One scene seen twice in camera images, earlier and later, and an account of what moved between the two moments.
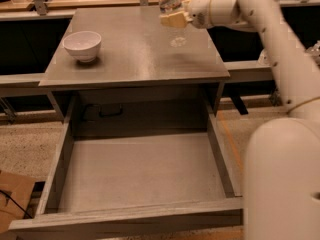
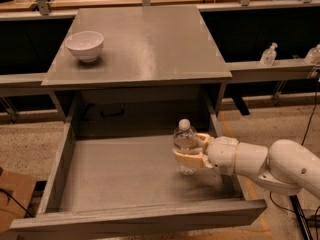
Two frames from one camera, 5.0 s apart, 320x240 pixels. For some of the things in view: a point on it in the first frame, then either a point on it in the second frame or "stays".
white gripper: (200, 11) → (222, 154)
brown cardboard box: (15, 193) stays
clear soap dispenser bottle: (264, 58) stays
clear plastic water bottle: (170, 2) → (185, 138)
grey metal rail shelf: (238, 71) stays
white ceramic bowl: (83, 45) stays
